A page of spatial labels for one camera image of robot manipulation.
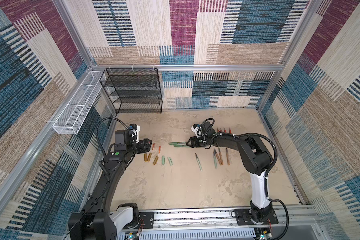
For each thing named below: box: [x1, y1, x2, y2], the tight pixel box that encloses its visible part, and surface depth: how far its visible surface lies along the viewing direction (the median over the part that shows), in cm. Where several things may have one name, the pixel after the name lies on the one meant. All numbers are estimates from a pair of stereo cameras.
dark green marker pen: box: [168, 142, 187, 145], surface depth 104 cm
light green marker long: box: [194, 152, 203, 171], surface depth 93 cm
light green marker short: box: [213, 147, 218, 169], surface depth 96 cm
